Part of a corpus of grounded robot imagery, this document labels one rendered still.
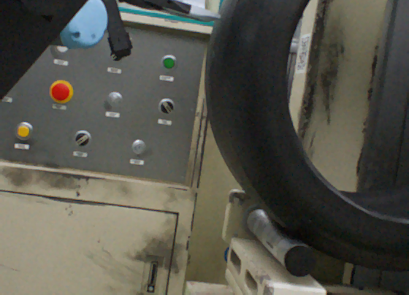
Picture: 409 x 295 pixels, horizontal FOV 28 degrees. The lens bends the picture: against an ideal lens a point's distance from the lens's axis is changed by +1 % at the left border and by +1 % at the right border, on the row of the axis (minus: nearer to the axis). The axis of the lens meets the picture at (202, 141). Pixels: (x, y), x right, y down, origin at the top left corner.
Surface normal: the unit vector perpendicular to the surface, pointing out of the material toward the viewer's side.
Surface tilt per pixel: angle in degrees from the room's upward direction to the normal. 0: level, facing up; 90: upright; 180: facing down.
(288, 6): 87
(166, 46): 90
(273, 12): 87
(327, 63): 90
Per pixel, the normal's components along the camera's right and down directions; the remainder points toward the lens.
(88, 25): 0.80, 0.15
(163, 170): 0.11, 0.07
